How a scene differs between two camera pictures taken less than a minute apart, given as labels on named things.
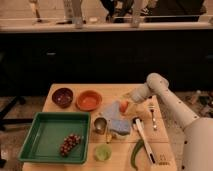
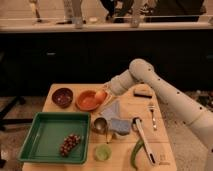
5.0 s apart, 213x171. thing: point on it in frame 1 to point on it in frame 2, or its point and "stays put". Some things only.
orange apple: (123, 106) to (100, 96)
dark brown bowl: (62, 97) stays put
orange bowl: (89, 100) stays put
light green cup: (103, 152) stays put
